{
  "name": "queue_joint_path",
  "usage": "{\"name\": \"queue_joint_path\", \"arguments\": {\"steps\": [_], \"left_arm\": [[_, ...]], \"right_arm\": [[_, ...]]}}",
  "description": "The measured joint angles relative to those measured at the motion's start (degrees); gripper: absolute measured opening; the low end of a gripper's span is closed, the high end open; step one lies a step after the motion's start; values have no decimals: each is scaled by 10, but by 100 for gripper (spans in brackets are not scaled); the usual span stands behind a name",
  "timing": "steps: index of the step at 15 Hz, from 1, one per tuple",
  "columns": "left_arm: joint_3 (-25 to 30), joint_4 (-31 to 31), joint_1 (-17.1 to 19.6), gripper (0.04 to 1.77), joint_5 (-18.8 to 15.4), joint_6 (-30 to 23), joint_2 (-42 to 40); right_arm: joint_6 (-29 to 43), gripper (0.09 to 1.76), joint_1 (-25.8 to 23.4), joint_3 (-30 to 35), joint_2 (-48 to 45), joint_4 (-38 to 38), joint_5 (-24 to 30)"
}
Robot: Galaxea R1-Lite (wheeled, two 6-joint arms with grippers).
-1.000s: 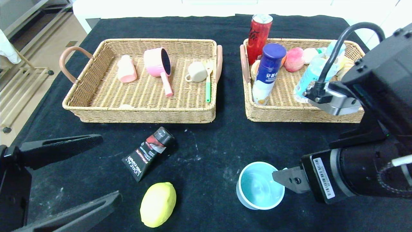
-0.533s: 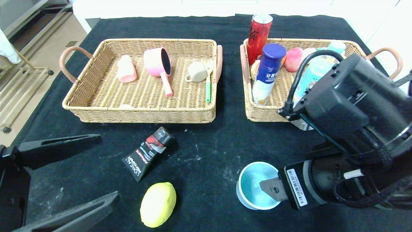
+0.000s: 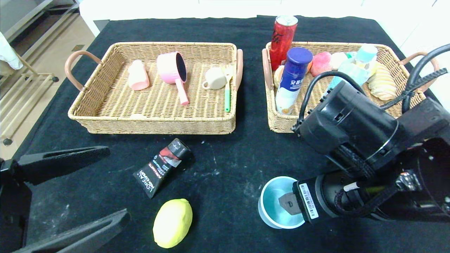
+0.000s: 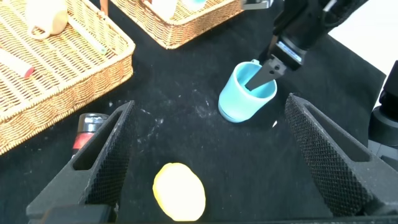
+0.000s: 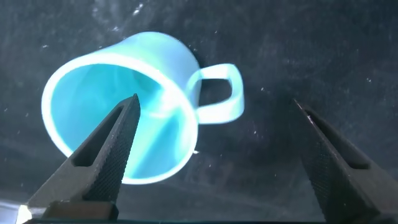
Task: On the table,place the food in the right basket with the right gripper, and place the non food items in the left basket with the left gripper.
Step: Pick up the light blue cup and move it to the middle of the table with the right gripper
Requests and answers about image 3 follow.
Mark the yellow lemon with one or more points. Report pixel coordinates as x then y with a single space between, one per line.
172 223

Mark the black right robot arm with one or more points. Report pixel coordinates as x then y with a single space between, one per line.
351 123

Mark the dark floor socket plate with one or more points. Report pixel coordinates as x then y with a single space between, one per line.
78 47

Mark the small cream mug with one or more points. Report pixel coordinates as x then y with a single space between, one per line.
215 79

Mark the white bottle with blue cap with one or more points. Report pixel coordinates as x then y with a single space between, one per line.
291 84

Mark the pink toy saucepan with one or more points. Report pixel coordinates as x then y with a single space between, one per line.
168 68

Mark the wicker basket holding food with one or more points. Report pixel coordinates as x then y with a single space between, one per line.
277 123

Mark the small white toy food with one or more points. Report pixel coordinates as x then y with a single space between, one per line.
339 60

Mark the striped cream croissant bread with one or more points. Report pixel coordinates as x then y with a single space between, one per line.
383 86

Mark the white hanging cloth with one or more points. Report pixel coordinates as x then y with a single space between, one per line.
7 52

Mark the pink peach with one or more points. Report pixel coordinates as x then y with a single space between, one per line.
321 63

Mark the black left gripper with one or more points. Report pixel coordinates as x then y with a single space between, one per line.
7 182

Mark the wicker basket holding kitchen toys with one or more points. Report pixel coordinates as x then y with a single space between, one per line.
158 109

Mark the grey shelf unit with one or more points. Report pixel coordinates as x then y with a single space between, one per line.
28 17

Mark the red soda can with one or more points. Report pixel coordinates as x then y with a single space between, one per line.
281 38

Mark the teal plastic cup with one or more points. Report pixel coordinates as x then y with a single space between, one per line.
272 207

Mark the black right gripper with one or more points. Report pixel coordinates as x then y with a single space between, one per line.
308 201

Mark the clear water bottle teal label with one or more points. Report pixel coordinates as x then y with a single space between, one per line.
355 68

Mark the wooden rack with casters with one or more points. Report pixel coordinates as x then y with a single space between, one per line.
21 95

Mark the small pink bottle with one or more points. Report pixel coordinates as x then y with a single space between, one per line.
138 77

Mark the white desk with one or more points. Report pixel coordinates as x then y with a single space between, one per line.
140 8

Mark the black face wash tube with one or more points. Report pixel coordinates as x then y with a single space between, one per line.
161 168

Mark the small pale round object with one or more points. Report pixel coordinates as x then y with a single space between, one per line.
137 116

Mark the brown round bread bun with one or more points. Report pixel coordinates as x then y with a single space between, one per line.
278 77

